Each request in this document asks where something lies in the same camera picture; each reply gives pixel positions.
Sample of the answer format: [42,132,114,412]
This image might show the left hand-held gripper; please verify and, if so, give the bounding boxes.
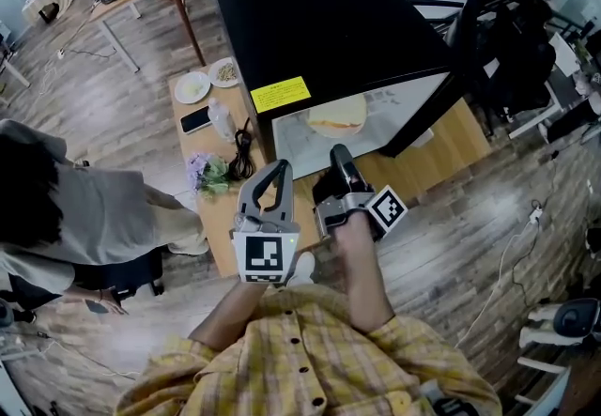
[228,159,301,285]

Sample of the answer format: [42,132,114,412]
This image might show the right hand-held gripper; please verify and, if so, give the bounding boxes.
[312,144,408,242]

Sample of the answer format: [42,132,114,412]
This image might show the sandwich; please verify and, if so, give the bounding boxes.
[305,93,369,140]

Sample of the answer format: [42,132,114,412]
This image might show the black mini fridge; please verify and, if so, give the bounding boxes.
[215,0,475,181]

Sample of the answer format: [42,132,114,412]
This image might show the person's right forearm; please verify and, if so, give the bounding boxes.
[339,258,396,336]

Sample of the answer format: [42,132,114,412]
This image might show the person's left forearm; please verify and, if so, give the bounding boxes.
[187,280,270,352]

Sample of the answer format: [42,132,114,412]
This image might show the person's right hand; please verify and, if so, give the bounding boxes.
[314,215,379,272]

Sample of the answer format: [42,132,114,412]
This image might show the wooden table white legs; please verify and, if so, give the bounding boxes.
[167,69,494,279]

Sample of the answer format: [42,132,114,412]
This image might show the purple flower bouquet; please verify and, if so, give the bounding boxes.
[185,151,232,200]

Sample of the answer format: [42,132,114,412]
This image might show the person's white shoe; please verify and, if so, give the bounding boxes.
[285,251,317,289]

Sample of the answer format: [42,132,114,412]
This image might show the clear plastic bottle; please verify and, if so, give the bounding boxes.
[207,97,238,144]

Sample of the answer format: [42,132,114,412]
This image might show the black smartphone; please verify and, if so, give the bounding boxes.
[179,104,213,135]

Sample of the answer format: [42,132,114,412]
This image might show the white plate with seeds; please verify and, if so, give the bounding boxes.
[207,56,241,89]

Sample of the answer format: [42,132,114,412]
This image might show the yellow plaid shirt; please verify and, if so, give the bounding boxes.
[115,285,503,416]

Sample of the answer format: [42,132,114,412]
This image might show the black office chair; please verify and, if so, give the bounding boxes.
[442,0,500,134]

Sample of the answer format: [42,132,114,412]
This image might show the brown wooden pole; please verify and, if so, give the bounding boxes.
[150,0,208,69]

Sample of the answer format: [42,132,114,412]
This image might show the chest-mounted device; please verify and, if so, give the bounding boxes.
[419,380,478,416]

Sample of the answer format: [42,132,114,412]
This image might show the white desk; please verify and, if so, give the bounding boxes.
[513,354,601,416]

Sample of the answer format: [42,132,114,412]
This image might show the coiled black power cable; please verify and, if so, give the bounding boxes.
[227,116,257,182]

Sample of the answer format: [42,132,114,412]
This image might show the white floor cable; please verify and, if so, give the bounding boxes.
[454,216,537,350]

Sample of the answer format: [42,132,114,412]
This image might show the black floor cable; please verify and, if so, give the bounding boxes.
[508,197,556,303]

